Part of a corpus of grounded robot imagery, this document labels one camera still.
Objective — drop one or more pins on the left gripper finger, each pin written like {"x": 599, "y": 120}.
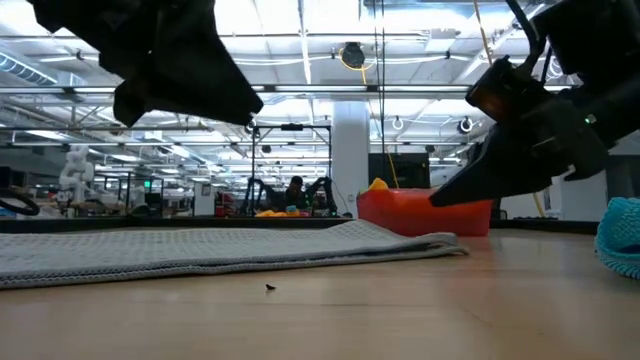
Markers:
{"x": 130, "y": 105}
{"x": 200, "y": 85}

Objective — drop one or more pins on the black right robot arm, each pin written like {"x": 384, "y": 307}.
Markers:
{"x": 600, "y": 50}

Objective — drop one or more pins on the white building pillar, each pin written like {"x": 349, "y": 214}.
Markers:
{"x": 350, "y": 145}

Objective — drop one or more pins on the person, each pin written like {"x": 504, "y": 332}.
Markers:
{"x": 296, "y": 192}

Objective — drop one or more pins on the background orange cloth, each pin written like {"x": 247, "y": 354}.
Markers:
{"x": 275, "y": 213}

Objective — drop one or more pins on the red plastic tray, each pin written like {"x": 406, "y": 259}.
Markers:
{"x": 415, "y": 215}

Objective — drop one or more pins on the black background frame stand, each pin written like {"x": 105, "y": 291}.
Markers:
{"x": 291, "y": 127}

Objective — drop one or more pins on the black metal table frame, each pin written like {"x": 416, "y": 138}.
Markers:
{"x": 150, "y": 222}

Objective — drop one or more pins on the black perforated computer case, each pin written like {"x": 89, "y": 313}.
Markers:
{"x": 407, "y": 170}

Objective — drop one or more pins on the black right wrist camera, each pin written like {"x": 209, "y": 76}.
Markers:
{"x": 500, "y": 90}

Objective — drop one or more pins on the small round hanging reel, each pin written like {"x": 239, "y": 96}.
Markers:
{"x": 397, "y": 123}
{"x": 251, "y": 129}
{"x": 465, "y": 125}

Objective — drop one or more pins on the grey microfiber towel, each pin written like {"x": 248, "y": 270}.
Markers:
{"x": 200, "y": 250}

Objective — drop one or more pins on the black curved tube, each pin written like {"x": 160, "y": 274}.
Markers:
{"x": 22, "y": 202}

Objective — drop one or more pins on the long white light bar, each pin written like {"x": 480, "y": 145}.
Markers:
{"x": 350, "y": 88}

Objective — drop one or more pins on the blue microfiber towel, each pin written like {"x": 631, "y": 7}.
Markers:
{"x": 620, "y": 235}

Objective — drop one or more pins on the orange microfiber towel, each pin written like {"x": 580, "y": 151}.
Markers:
{"x": 378, "y": 185}

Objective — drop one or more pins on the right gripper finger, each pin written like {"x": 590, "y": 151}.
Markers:
{"x": 495, "y": 170}

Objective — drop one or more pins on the black background robot arm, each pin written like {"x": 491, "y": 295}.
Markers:
{"x": 325, "y": 192}

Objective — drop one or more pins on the white background robot figure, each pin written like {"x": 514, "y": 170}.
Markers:
{"x": 76, "y": 170}

